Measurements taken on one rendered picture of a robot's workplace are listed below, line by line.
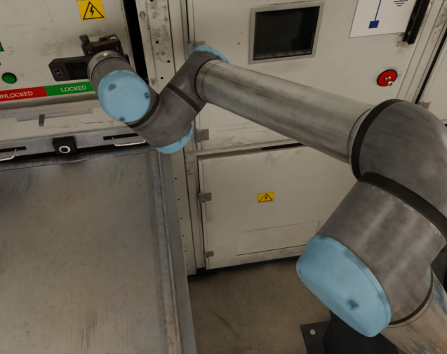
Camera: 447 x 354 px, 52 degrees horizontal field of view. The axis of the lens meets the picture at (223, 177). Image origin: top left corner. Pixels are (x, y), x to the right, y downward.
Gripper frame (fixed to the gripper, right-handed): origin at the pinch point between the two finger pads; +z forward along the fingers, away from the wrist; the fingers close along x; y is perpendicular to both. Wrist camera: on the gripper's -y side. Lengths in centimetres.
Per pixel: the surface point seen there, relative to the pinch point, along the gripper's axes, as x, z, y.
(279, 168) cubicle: -55, -5, 50
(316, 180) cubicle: -65, -6, 64
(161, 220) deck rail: -44.2, -20.9, 4.8
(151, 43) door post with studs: -1.5, -6.7, 15.4
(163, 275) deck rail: -48, -36, 0
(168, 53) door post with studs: -5.0, -7.2, 19.0
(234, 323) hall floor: -128, -4, 26
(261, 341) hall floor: -131, -15, 33
